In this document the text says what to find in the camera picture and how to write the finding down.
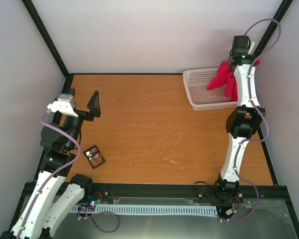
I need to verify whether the red t-shirt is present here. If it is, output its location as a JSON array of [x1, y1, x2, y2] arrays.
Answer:
[[206, 58, 261, 98]]

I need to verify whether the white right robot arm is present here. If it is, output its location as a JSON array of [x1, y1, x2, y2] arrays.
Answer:
[[214, 35, 266, 202]]

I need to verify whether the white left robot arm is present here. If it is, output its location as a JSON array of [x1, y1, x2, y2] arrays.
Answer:
[[1, 88, 101, 239]]

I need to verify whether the brooch in clear box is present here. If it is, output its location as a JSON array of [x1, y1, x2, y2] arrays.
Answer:
[[83, 145, 106, 169]]

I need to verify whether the white perforated plastic basket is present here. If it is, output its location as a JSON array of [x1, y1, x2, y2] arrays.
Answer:
[[182, 67, 237, 111]]

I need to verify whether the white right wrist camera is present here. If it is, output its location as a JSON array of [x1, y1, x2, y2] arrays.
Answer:
[[248, 41, 255, 54]]

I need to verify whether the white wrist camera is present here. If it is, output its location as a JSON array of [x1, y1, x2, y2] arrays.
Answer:
[[47, 94, 78, 117], [248, 41, 255, 54]]

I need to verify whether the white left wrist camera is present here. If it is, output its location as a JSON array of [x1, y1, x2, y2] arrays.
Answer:
[[47, 94, 78, 117]]

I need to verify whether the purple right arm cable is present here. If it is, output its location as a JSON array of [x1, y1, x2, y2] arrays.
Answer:
[[215, 18, 282, 223]]

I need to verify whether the black aluminium frame rail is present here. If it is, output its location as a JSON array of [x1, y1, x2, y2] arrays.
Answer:
[[22, 182, 290, 207]]

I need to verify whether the light blue cable duct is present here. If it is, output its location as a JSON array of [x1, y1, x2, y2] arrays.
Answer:
[[86, 204, 217, 217]]

